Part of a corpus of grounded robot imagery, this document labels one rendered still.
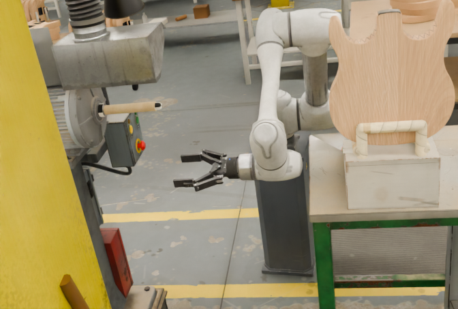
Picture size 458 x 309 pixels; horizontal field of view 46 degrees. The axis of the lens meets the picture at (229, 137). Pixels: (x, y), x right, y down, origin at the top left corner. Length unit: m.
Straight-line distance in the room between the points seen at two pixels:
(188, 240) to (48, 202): 2.46
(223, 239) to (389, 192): 1.71
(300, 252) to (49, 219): 2.09
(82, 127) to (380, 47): 0.97
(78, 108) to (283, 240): 1.41
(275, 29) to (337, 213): 0.72
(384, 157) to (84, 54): 0.94
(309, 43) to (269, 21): 0.17
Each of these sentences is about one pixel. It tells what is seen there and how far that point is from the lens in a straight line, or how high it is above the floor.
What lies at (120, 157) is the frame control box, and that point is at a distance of 2.21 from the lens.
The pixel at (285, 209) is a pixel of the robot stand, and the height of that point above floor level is 0.40.
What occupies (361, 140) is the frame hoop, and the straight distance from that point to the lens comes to 1.64.
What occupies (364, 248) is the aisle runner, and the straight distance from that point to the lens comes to 3.11.
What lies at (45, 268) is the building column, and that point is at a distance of 0.89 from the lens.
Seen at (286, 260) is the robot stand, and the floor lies 0.09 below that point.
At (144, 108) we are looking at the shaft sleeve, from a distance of 1.85.
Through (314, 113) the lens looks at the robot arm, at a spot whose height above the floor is 0.91.
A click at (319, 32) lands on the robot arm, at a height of 1.36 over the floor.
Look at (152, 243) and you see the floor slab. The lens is 3.37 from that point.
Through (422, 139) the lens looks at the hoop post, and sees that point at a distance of 1.66.
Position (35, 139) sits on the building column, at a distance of 0.87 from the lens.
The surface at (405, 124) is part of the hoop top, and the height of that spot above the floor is 1.21.
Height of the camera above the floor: 1.90
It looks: 25 degrees down
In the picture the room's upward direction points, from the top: 8 degrees counter-clockwise
